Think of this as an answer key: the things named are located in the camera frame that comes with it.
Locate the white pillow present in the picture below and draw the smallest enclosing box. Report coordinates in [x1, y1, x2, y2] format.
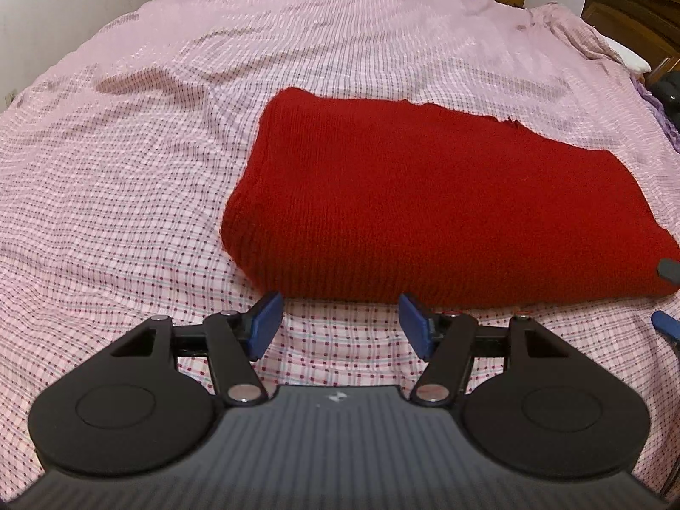
[606, 36, 652, 73]

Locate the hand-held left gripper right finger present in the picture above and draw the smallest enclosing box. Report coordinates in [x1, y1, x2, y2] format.
[398, 292, 572, 406]

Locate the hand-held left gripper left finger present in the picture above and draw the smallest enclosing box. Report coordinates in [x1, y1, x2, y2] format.
[105, 291, 285, 407]

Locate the purple cloth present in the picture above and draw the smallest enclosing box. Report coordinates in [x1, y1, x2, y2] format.
[632, 77, 680, 156]

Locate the dark wooden headboard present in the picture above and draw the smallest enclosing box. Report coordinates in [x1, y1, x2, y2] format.
[580, 0, 680, 86]

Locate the red knitted sweater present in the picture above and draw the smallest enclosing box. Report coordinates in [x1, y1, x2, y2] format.
[220, 86, 680, 306]

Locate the pink checked bed sheet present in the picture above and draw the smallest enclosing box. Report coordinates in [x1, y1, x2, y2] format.
[0, 0, 680, 490]

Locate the black bag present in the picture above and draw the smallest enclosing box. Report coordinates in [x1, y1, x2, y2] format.
[651, 71, 680, 118]

